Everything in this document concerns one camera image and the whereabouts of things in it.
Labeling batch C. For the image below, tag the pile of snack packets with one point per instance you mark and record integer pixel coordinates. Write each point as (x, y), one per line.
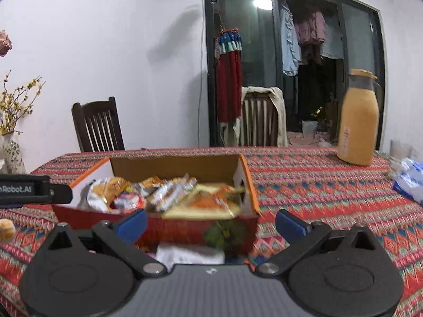
(158, 193)

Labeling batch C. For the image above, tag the red blue tassel hanging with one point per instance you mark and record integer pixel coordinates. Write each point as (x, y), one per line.
(228, 79)

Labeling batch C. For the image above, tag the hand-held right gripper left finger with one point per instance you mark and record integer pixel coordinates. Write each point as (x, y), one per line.
(134, 224)

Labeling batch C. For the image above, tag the dark wooden chair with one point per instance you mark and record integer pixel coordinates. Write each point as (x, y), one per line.
(97, 125)

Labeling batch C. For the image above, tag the large gold orange snack packet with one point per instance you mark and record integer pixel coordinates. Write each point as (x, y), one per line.
(205, 206)

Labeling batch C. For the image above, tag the yellow flower branches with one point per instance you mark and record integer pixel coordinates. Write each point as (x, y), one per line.
(16, 105)

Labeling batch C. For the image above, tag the chair with draped cloth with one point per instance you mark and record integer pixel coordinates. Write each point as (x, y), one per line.
(279, 112)

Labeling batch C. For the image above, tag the small orange yellow snack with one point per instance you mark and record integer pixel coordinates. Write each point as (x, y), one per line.
(6, 230)

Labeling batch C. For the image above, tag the white snack packet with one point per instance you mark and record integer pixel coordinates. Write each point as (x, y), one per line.
(190, 254)

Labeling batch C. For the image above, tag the orange thermos jug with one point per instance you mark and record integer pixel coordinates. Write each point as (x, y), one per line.
(358, 128)

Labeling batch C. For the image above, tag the white plastic container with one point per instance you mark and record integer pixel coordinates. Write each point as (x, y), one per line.
(309, 128)

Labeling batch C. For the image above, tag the red cardboard box pumpkin print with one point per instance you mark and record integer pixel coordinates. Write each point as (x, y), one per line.
(172, 229)

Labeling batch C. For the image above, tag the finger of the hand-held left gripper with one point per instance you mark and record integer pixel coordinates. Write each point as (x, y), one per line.
(62, 194)

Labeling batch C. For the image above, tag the dried pink roses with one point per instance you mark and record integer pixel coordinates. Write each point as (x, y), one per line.
(4, 43)

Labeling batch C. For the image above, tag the clear drinking glass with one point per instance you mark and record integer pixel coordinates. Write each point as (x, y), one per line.
(398, 153)

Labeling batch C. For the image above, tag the pink hanging clothes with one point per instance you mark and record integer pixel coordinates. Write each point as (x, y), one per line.
(310, 28)

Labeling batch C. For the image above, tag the light blue hanging shirt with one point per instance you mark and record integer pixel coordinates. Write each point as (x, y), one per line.
(290, 49)

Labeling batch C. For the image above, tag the black sliding glass door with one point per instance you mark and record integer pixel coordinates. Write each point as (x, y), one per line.
(254, 56)

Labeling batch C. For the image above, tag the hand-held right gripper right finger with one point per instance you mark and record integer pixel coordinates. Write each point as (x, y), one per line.
(290, 226)

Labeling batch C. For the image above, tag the white hanging garment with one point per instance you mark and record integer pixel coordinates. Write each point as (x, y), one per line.
(332, 48)

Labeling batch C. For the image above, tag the blue white tissue pack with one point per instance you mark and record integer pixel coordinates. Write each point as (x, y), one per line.
(409, 181)

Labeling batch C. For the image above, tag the small floral vase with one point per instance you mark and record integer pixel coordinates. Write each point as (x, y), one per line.
(13, 153)

